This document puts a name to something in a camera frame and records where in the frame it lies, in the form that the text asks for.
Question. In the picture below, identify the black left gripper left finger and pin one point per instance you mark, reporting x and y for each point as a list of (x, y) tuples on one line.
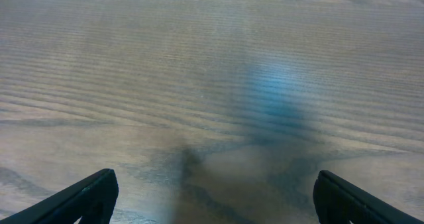
[(90, 201)]

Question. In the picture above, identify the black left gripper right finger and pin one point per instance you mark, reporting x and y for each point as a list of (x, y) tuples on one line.
[(337, 201)]

